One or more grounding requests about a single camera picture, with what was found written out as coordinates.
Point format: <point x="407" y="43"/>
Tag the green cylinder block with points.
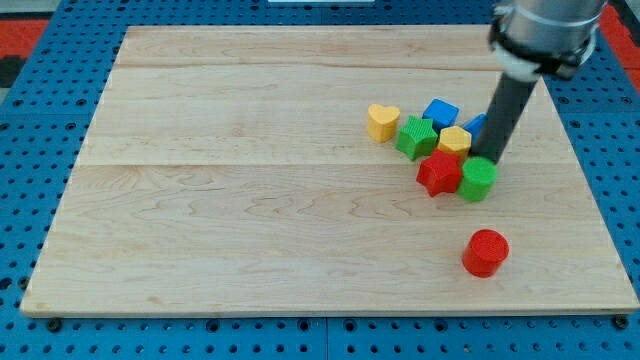
<point x="478" y="176"/>

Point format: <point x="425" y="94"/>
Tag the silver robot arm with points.
<point x="531" y="38"/>

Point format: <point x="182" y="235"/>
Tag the yellow heart block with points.
<point x="382" y="122"/>

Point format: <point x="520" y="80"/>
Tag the light wooden board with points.
<point x="227" y="172"/>

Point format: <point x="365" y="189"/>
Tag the green star block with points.
<point x="417" y="138"/>

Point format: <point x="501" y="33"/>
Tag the red star block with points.
<point x="440" y="173"/>

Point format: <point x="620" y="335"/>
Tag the blue cube block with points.
<point x="442" y="114"/>

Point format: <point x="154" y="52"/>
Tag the yellow hexagon block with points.
<point x="455" y="140"/>

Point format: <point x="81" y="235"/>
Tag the blue block behind rod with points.
<point x="474" y="126"/>

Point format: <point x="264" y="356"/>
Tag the red cylinder block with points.
<point x="485" y="252"/>

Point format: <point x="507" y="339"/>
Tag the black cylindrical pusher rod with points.
<point x="505" y="109"/>

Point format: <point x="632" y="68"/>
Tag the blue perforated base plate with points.
<point x="43" y="122"/>

